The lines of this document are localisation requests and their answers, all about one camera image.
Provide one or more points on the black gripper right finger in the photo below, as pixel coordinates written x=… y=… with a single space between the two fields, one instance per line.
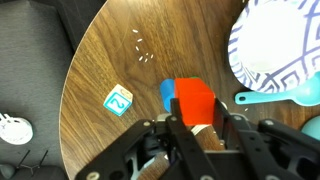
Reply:
x=237 y=134

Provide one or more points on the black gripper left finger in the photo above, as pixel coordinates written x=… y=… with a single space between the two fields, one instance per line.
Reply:
x=186 y=157

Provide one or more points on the red cube block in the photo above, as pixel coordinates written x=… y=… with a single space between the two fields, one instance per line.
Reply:
x=196 y=101

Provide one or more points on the blue cylindrical block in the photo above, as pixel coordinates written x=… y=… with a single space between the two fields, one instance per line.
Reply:
x=167 y=93

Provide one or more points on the number two wooden block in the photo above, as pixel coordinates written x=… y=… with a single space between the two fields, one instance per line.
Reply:
x=118 y=100

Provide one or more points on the small teal measuring cup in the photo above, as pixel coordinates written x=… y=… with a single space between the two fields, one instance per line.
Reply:
x=312 y=127

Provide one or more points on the large teal measuring cup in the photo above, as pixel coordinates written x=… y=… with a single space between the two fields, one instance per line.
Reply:
x=308 y=94

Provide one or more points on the blue patterned paper plate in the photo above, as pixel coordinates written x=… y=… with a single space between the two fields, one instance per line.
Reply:
x=274 y=46

